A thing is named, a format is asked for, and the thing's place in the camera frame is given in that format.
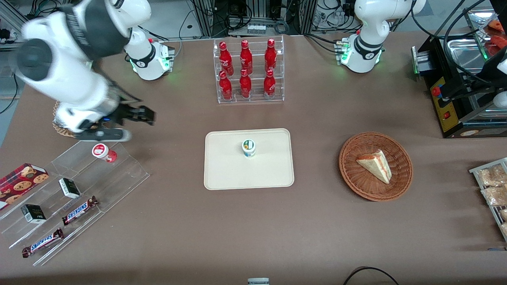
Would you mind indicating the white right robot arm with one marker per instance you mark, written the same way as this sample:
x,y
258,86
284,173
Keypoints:
x,y
71,79

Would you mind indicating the beige plastic tray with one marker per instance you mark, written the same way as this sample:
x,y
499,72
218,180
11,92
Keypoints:
x,y
229,166

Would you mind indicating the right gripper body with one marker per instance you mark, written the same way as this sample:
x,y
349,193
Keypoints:
x,y
126,113

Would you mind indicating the clear acrylic stepped display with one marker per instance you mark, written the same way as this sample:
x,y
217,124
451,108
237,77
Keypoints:
x,y
119,174

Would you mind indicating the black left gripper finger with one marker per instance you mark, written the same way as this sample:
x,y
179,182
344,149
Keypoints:
x,y
448,92

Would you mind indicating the small black box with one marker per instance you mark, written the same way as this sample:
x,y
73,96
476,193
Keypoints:
x,y
33,214
69,188

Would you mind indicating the clear bag of snacks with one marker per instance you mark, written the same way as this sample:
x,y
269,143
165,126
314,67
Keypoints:
x,y
491,176
495,196

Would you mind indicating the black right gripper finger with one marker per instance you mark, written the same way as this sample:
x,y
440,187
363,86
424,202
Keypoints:
x,y
141,111
136,121

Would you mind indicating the red lid yogurt cup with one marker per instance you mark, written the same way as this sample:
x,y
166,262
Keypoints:
x,y
103,152

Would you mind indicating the light wicker basket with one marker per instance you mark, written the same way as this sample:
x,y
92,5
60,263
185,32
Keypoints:
x,y
60,130

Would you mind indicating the white power strip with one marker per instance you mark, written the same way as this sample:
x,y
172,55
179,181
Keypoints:
x,y
256,29

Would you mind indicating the black fryer machine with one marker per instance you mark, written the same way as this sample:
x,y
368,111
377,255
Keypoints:
x,y
443,111

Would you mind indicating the clear acrylic bottle rack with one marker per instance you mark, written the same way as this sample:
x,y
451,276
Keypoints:
x,y
249,101

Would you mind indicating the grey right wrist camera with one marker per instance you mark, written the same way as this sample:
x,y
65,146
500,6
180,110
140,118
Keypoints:
x,y
103,135

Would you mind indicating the small grey device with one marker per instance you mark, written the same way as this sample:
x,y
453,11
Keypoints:
x,y
258,281

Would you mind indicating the Snickers bar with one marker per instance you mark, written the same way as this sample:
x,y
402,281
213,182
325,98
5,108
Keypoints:
x,y
42,242
79,211

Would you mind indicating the red tartan cookie box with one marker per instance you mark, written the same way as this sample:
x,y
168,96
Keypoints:
x,y
21,183

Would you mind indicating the brown round wicker basket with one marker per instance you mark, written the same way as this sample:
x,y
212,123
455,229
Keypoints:
x,y
356,182

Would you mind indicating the red cola bottle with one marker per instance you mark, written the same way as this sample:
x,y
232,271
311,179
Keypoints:
x,y
245,86
225,88
225,59
269,87
246,58
270,56

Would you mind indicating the wrapped triangle sandwich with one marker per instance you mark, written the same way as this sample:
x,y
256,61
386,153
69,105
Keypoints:
x,y
376,165

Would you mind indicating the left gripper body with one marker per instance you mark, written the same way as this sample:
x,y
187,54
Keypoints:
x,y
459,90

